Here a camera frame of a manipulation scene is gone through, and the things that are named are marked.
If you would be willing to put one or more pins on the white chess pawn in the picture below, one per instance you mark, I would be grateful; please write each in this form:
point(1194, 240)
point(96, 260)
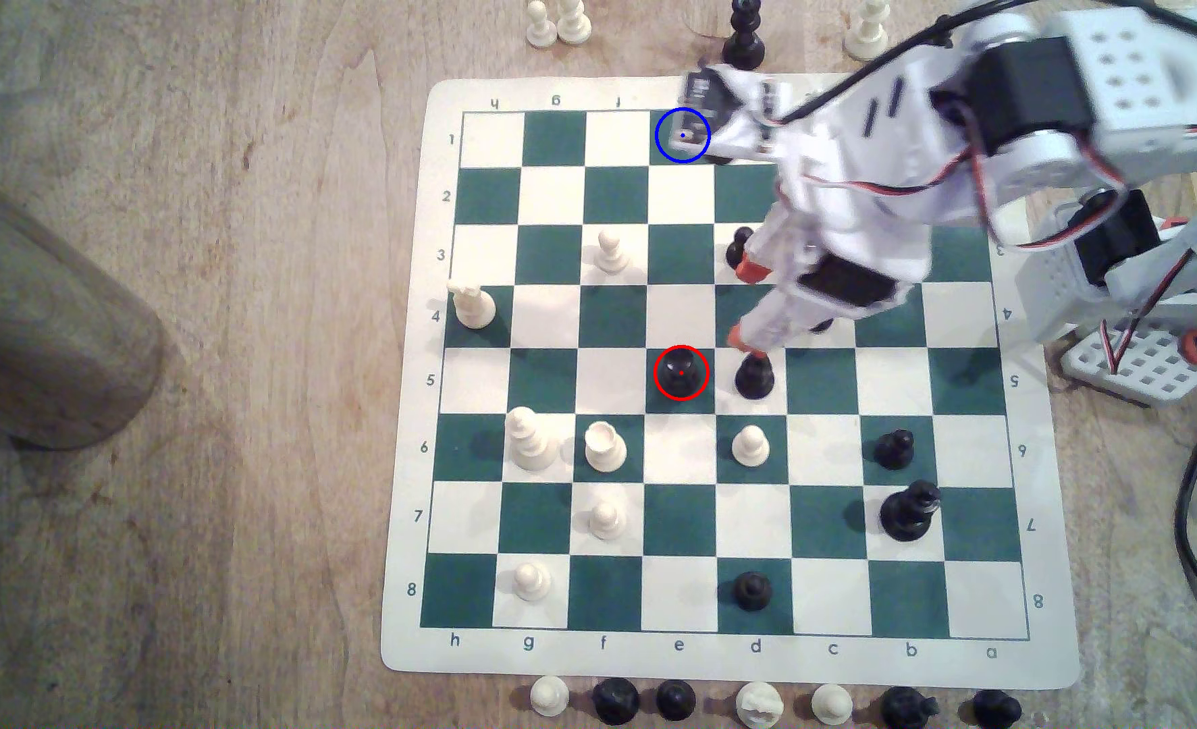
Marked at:
point(550, 697)
point(831, 704)
point(532, 582)
point(541, 27)
point(607, 520)
point(611, 253)
point(751, 445)

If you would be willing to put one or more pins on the tall white chess piece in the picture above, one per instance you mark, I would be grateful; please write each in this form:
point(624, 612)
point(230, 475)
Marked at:
point(868, 32)

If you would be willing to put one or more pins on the white chess knight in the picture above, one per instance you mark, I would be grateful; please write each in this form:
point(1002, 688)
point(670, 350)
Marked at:
point(760, 706)

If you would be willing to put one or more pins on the white orange-tipped gripper finger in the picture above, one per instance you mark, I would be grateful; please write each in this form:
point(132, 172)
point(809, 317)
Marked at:
point(775, 322)
point(782, 238)

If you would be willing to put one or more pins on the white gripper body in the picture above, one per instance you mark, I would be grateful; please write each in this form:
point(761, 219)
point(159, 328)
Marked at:
point(844, 287)

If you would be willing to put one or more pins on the tall black chess piece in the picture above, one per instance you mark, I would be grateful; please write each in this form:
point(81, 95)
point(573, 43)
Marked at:
point(744, 42)

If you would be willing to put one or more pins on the white chess rook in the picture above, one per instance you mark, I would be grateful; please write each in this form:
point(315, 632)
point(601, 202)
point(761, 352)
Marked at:
point(605, 449)
point(473, 306)

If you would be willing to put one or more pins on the black chess rook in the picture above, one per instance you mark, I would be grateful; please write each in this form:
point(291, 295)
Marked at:
point(681, 373)
point(615, 701)

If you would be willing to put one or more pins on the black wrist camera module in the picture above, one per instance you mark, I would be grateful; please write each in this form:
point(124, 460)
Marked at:
point(710, 93)

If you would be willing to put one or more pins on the green white chess mat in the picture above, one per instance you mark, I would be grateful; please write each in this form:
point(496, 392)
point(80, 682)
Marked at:
point(548, 316)

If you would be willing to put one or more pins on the white chess queen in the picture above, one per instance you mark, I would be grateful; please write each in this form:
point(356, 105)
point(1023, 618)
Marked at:
point(531, 440)

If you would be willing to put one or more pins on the black chess bishop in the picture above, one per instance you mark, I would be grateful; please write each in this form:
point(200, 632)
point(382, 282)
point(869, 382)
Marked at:
point(753, 379)

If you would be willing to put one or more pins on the brown wooden cylinder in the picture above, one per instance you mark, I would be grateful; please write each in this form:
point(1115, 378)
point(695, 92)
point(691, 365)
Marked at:
point(41, 334)

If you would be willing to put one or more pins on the black chess pawn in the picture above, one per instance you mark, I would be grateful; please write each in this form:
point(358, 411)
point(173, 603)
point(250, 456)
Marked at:
point(996, 709)
point(738, 246)
point(753, 590)
point(675, 700)
point(895, 449)
point(821, 326)

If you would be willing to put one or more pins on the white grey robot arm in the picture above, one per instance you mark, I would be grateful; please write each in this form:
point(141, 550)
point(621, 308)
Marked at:
point(1135, 71)

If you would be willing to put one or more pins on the black chess knight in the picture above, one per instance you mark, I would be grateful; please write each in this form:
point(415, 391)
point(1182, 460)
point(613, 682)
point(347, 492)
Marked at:
point(908, 511)
point(907, 709)

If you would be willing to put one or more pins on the white grid base plate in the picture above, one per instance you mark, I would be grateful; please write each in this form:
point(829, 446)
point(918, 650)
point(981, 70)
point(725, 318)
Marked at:
point(1145, 370)

